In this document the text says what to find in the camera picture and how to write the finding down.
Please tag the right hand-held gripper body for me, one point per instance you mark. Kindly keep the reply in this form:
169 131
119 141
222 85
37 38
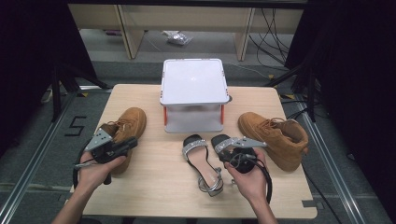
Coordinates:
249 143

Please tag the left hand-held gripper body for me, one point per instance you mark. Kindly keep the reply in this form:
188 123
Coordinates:
99 140

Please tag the clear plastic bag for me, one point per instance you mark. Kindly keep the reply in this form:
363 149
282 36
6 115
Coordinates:
179 38

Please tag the tan suede boot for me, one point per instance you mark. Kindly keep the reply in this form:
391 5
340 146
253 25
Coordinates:
264 127
132 119

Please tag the aluminium floor rail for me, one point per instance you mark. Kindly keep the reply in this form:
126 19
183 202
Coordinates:
327 165
37 149

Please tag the person's right hand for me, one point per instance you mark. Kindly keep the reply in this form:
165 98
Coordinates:
252 183

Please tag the white two-tier shoe rack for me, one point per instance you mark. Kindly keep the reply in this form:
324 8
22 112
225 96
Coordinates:
193 81

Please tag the black curtain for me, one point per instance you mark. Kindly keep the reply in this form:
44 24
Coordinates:
25 46
358 62

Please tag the person's left hand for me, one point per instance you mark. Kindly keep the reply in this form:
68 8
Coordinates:
93 174

